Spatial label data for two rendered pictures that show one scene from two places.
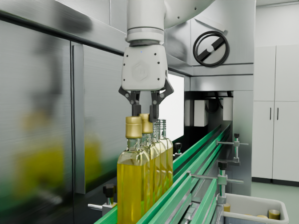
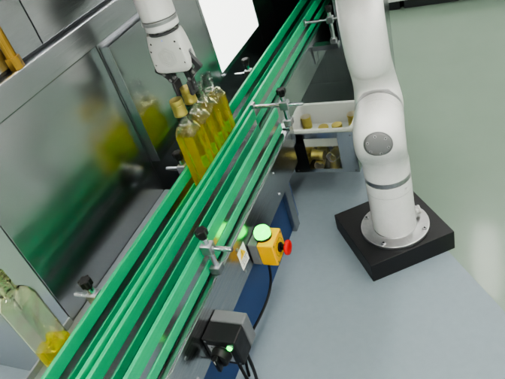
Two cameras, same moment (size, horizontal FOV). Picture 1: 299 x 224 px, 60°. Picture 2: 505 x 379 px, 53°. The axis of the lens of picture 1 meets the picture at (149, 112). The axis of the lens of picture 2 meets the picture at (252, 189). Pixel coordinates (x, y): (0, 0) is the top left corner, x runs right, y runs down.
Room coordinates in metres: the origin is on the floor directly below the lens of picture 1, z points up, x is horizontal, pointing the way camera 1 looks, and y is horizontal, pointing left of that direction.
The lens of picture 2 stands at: (-0.60, -0.25, 1.84)
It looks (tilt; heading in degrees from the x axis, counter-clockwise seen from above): 36 degrees down; 9
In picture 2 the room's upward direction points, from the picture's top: 19 degrees counter-clockwise
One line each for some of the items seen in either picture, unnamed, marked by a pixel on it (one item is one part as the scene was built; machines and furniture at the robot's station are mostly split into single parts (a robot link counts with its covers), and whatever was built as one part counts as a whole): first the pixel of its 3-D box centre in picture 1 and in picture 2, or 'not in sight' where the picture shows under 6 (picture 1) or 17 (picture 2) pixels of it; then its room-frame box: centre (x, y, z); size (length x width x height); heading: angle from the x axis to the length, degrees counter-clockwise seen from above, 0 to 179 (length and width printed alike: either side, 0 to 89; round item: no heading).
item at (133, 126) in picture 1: (133, 126); (178, 107); (0.55, 0.03, 1.31); 0.04 x 0.04 x 0.04
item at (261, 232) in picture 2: not in sight; (261, 231); (0.35, -0.09, 1.01); 0.04 x 0.04 x 0.03
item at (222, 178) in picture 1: (214, 180); (277, 107); (0.78, -0.20, 1.12); 0.17 x 0.03 x 0.12; 68
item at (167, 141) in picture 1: (160, 174); (221, 120); (0.71, -0.03, 1.16); 0.06 x 0.06 x 0.21; 67
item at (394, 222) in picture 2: not in sight; (391, 201); (0.48, -0.44, 0.90); 0.19 x 0.19 x 0.18
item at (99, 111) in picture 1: (151, 110); (200, 34); (1.00, -0.01, 1.32); 0.90 x 0.03 x 0.34; 158
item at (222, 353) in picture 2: not in sight; (219, 359); (0.04, 0.03, 0.96); 0.04 x 0.03 x 0.04; 68
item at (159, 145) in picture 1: (153, 181); (213, 131); (0.65, -0.01, 1.16); 0.06 x 0.06 x 0.21; 67
